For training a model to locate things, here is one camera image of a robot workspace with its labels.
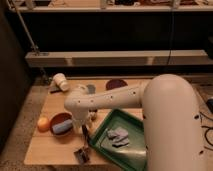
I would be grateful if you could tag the metal shelf rail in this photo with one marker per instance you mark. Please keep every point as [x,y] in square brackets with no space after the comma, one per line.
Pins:
[118,58]

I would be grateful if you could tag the grey crumpled cloth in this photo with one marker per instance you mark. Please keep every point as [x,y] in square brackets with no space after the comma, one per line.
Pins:
[119,137]

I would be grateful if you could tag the green plastic tray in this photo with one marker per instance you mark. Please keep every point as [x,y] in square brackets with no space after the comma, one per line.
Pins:
[131,157]

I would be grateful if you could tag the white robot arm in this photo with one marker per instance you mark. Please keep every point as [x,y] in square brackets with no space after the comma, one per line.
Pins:
[172,126]

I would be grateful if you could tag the blue sponge roll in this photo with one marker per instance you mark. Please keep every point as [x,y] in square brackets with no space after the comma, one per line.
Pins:
[62,127]

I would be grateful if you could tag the orange fruit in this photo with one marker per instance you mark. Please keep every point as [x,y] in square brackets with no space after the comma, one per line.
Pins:
[43,124]

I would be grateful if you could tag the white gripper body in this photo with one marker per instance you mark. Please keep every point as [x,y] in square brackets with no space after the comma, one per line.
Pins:
[79,120]

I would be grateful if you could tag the dark purple bowl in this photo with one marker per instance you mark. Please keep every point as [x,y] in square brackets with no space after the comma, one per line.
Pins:
[115,83]

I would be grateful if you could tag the red-brown bowl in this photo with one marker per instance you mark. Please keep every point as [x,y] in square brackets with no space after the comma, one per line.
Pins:
[61,117]

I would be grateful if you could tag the dark small block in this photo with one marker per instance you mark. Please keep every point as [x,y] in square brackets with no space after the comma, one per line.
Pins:
[54,89]

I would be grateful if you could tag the wooden table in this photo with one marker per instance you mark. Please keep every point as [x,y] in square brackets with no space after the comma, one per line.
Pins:
[47,150]

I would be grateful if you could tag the small metal cup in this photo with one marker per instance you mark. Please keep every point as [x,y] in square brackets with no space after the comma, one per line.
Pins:
[93,114]

